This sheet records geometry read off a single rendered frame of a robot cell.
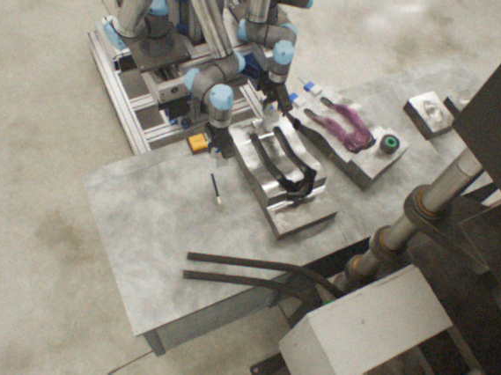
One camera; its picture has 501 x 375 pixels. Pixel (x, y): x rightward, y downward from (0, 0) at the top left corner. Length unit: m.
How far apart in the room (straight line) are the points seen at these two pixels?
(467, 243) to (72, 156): 2.38
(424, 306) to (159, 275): 0.98
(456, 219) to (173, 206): 1.08
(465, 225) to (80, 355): 1.96
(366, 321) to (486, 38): 3.52
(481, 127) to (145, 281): 1.26
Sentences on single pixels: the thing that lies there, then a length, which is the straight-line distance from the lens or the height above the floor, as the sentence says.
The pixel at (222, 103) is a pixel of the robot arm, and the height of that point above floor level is 1.29.
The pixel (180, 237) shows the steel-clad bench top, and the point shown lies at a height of 0.80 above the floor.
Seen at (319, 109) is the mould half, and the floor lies 0.86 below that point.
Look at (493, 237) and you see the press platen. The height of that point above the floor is 1.54.
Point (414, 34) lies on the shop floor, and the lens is 4.01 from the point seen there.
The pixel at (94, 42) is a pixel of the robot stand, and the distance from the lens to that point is 3.22.
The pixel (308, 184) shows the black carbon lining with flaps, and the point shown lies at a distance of 1.82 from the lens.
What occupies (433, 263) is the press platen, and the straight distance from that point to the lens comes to 1.37.
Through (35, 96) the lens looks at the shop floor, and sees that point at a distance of 3.32.
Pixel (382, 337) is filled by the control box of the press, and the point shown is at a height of 1.47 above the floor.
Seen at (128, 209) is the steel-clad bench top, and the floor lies 0.80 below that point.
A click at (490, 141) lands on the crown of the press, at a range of 0.85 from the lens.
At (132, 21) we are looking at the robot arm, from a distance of 1.66.
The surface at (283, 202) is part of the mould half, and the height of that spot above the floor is 0.87.
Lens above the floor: 2.44
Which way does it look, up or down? 62 degrees down
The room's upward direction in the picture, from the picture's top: 11 degrees clockwise
